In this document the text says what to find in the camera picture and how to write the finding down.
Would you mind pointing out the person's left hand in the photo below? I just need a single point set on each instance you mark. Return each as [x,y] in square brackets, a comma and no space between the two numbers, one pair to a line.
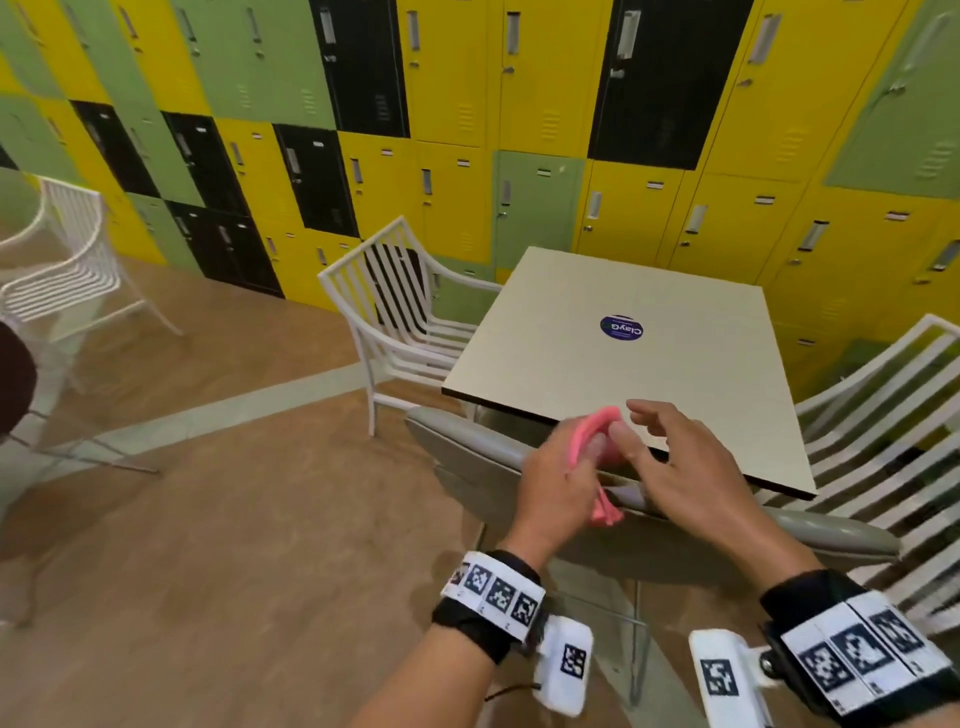
[544,499]

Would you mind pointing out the person's right hand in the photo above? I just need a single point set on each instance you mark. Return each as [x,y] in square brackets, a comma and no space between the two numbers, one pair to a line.
[705,487]

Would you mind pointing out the person's left thumb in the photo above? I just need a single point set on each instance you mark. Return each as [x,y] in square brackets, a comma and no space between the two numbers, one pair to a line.
[595,452]

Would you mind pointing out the person's right thumb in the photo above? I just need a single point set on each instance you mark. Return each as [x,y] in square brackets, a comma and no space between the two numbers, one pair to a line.
[628,454]

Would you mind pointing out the pink cloth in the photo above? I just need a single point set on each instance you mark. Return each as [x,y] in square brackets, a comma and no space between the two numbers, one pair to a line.
[592,431]

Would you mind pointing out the person's left forearm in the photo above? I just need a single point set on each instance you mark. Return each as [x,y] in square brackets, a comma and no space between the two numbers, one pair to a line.
[431,686]

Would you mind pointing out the grey chair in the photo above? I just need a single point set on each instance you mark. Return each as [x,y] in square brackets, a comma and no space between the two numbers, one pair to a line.
[480,450]

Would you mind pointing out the round blue sticker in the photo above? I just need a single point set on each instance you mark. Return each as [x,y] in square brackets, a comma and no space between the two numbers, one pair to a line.
[622,328]

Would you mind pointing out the black left wristband with markers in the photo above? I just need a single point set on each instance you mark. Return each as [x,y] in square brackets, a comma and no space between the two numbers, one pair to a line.
[487,604]

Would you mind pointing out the black wristband with markers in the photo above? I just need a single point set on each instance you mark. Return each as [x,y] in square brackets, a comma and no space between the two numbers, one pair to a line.
[487,604]
[862,645]

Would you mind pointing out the white slatted metal chair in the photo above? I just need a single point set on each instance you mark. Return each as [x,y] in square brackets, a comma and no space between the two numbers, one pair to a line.
[71,262]
[885,450]
[390,300]

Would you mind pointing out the black right wristband with markers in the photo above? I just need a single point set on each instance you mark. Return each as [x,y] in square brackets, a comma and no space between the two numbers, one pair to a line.
[862,645]

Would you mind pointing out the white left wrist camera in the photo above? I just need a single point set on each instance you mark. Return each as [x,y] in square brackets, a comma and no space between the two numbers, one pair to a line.
[566,664]

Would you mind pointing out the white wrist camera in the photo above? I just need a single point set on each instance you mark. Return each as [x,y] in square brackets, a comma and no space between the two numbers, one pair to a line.
[724,679]
[566,664]

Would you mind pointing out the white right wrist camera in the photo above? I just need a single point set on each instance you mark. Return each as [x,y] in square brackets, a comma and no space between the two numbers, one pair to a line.
[724,679]

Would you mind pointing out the wall of coloured metal lockers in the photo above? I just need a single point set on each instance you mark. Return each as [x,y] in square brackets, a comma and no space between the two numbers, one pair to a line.
[480,112]

